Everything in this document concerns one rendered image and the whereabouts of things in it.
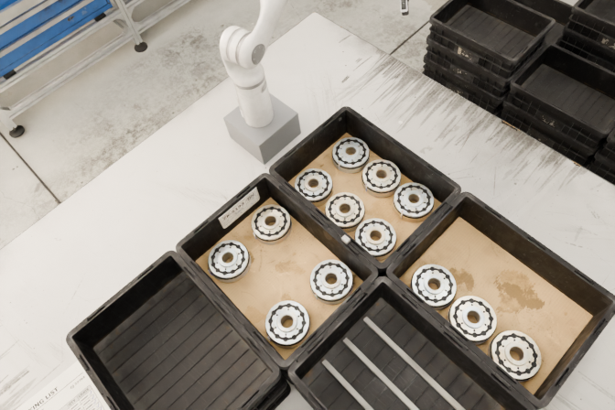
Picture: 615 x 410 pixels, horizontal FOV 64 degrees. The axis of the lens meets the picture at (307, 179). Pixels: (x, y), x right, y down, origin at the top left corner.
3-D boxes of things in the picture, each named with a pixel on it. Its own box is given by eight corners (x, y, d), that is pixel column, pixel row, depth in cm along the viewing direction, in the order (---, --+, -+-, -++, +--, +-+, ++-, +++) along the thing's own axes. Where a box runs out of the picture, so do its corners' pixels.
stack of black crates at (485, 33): (416, 91, 239) (427, 17, 201) (453, 58, 249) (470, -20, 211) (487, 135, 222) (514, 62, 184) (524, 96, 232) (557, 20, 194)
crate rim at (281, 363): (175, 251, 120) (171, 246, 118) (266, 175, 129) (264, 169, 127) (285, 373, 103) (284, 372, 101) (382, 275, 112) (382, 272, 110)
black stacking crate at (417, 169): (273, 193, 137) (266, 170, 128) (346, 130, 147) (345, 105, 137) (380, 289, 120) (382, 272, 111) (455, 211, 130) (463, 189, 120)
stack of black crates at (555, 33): (465, 47, 252) (474, 10, 233) (499, 16, 262) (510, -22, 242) (536, 84, 235) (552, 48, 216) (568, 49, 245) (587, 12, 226)
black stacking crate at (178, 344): (88, 350, 118) (64, 338, 109) (186, 266, 128) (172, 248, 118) (184, 490, 101) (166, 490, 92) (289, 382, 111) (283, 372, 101)
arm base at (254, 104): (238, 119, 153) (226, 80, 139) (257, 100, 157) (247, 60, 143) (261, 132, 150) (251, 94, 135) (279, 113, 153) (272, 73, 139)
